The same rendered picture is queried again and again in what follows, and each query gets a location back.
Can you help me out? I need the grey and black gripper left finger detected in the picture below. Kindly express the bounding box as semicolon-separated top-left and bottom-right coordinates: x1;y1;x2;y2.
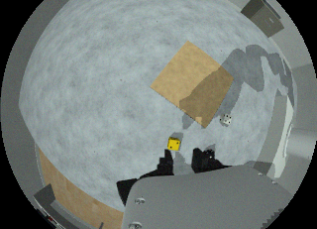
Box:
116;150;174;206

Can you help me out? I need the yellow die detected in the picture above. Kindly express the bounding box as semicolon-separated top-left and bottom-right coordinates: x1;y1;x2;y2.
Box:
167;137;180;151

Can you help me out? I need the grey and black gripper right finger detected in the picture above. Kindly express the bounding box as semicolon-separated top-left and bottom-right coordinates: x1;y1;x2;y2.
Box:
191;148;231;173

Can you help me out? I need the tan square mat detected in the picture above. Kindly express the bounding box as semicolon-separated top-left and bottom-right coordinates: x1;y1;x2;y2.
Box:
150;41;234;128

